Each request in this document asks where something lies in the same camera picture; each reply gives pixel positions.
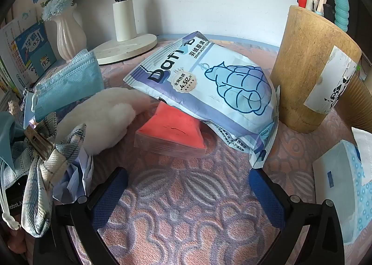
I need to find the grey metal clip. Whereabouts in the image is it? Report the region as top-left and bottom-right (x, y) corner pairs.
(23, 128), (55, 161)

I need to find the white plush toy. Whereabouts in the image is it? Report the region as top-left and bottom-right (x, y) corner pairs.
(55, 87), (150, 156)

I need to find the pink patterned blanket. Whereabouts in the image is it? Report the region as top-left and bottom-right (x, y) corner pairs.
(17, 34), (372, 265)

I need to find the blue cover book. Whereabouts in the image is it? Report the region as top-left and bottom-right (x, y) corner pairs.
(14, 21), (57, 85)

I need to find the person's left hand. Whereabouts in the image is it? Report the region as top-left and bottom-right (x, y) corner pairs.
(7, 227), (25, 254)

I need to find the white cover book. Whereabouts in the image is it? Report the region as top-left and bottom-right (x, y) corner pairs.
(0, 10), (38, 79)

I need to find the row of books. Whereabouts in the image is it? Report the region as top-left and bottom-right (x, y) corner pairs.
(0, 58), (21, 103)

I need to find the brown corrugated paper cup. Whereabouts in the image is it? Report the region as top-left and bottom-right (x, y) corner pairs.
(339, 73), (372, 134)

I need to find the plaid cloth bag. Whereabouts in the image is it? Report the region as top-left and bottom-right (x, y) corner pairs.
(23, 111), (93, 238)

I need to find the blue dotted tissue box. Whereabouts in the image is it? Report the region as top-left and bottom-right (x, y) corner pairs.
(312, 127), (372, 245)

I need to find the blue face mask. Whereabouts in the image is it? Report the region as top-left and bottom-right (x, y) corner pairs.
(30, 49), (102, 123)

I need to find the red tissue pack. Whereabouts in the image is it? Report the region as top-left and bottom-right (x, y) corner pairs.
(134, 101), (207, 158)

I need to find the blue wet wipes pack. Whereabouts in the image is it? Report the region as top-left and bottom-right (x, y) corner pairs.
(123, 31), (280, 168)

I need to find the wooden pen holder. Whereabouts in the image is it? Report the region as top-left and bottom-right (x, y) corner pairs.
(270, 6), (362, 134)

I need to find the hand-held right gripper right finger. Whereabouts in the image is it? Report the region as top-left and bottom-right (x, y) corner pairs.
(249, 168), (353, 265)

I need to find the white desk lamp base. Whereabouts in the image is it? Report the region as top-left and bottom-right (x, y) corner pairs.
(93, 0), (158, 65)

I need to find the white ribbed vase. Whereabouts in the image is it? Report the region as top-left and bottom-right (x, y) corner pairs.
(51, 3), (88, 62)

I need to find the light blue ribbed tube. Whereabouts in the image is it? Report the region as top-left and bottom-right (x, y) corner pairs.
(334, 0), (350, 32)

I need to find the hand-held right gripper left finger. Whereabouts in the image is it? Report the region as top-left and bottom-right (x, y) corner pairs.
(33, 166), (130, 265)

